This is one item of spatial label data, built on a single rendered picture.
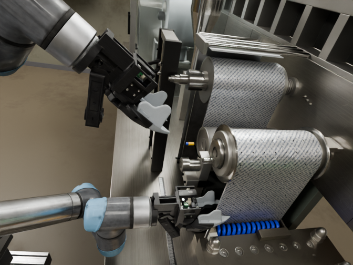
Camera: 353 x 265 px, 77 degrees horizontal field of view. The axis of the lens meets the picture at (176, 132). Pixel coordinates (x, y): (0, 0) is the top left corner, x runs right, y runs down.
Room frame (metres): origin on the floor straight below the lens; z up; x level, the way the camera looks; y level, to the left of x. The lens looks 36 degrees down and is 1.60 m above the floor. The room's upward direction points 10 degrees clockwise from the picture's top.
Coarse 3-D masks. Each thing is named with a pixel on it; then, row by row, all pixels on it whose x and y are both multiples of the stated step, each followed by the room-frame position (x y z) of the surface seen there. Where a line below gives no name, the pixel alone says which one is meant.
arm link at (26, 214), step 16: (80, 192) 0.38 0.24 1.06; (96, 192) 0.41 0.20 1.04; (0, 208) 0.25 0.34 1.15; (16, 208) 0.26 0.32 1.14; (32, 208) 0.28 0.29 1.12; (48, 208) 0.30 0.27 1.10; (64, 208) 0.32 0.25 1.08; (80, 208) 0.34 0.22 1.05; (0, 224) 0.22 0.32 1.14; (16, 224) 0.24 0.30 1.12; (32, 224) 0.26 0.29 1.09; (48, 224) 0.28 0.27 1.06
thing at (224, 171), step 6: (216, 132) 0.48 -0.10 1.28; (222, 132) 0.45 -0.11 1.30; (216, 138) 0.47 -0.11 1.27; (222, 138) 0.44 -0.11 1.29; (228, 138) 0.43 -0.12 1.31; (228, 144) 0.41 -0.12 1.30; (228, 150) 0.40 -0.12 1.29; (228, 156) 0.39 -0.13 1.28; (228, 162) 0.39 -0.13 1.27; (216, 168) 0.42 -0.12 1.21; (222, 168) 0.40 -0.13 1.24; (228, 168) 0.38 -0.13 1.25; (216, 174) 0.41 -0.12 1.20; (222, 174) 0.39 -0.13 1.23
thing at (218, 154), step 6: (216, 144) 0.44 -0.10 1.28; (222, 144) 0.43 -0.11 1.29; (210, 150) 0.46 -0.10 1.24; (216, 150) 0.43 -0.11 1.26; (222, 150) 0.41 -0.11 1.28; (210, 156) 0.45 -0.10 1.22; (216, 156) 0.42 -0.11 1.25; (222, 156) 0.40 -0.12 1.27; (216, 162) 0.41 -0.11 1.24; (222, 162) 0.40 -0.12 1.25
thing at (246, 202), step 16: (224, 192) 0.38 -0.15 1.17; (240, 192) 0.39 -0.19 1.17; (256, 192) 0.41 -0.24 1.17; (272, 192) 0.42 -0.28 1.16; (288, 192) 0.43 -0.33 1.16; (224, 208) 0.39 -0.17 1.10; (240, 208) 0.40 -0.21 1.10; (256, 208) 0.41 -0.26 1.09; (272, 208) 0.43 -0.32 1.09; (288, 208) 0.44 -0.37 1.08; (224, 224) 0.39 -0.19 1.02
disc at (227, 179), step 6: (222, 126) 0.48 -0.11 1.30; (228, 126) 0.46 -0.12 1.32; (228, 132) 0.44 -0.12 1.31; (234, 138) 0.41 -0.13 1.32; (234, 144) 0.40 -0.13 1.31; (234, 150) 0.40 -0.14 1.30; (234, 156) 0.39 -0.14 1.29; (234, 162) 0.38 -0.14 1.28; (234, 168) 0.37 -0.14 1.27; (228, 174) 0.38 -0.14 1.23; (234, 174) 0.37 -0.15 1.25; (222, 180) 0.40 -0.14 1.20; (228, 180) 0.38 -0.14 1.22
